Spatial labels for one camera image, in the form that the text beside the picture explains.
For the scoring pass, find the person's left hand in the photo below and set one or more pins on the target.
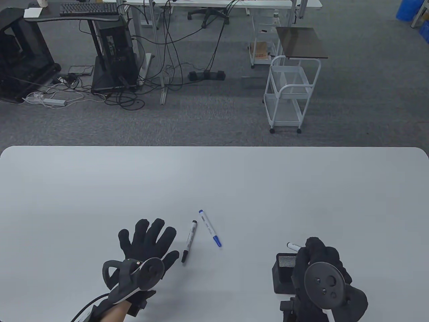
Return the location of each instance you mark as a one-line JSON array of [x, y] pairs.
[[147, 241]]

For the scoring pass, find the person's right hand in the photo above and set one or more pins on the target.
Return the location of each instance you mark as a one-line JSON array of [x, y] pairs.
[[316, 251]]

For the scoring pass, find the black cap white marker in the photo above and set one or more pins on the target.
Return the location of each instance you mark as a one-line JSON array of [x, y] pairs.
[[189, 239], [293, 247]]

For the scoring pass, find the black mesh pen holder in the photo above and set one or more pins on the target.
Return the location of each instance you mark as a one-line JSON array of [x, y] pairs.
[[283, 275]]

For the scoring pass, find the blue cap white marker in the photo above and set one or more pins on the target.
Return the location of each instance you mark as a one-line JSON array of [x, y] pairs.
[[208, 227]]

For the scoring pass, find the person's left forearm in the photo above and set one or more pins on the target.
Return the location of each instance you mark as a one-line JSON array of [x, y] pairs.
[[115, 313]]

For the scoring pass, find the black round tracking controller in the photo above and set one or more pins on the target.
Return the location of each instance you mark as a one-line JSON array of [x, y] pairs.
[[323, 283], [149, 275]]

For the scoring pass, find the white power strip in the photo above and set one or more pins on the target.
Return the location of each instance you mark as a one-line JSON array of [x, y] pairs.
[[53, 101]]

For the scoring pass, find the black floor power strip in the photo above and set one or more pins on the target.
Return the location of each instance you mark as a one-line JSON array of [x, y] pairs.
[[206, 75]]

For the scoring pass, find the black computer tower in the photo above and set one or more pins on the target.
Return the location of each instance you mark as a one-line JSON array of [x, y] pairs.
[[115, 50]]

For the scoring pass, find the brown cardboard box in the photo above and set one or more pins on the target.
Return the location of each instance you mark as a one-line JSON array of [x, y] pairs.
[[261, 49]]

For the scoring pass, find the brown top side table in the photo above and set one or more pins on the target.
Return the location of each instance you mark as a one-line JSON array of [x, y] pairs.
[[301, 42]]

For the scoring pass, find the black office chair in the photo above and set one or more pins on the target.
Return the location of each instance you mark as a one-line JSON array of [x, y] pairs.
[[207, 13]]

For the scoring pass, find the clear plastic bottle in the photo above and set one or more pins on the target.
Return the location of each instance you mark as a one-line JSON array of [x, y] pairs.
[[276, 18]]

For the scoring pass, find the black keyboard desk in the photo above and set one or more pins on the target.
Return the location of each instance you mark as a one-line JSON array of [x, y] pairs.
[[67, 18]]

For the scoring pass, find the black keyboard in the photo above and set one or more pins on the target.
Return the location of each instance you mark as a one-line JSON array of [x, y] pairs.
[[88, 8]]

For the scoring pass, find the blue storage bin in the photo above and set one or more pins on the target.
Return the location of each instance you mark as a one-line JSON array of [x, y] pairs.
[[407, 10], [425, 33]]

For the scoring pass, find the long white desk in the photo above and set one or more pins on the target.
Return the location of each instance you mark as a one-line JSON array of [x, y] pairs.
[[218, 2]]

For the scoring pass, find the white flat box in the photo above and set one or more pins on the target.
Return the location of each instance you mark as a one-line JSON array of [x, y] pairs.
[[33, 12]]

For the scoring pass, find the white paper cup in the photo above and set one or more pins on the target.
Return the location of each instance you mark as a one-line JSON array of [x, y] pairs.
[[43, 2]]

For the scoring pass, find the aluminium frame post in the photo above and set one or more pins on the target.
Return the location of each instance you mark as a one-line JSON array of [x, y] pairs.
[[301, 8], [156, 43], [419, 16]]

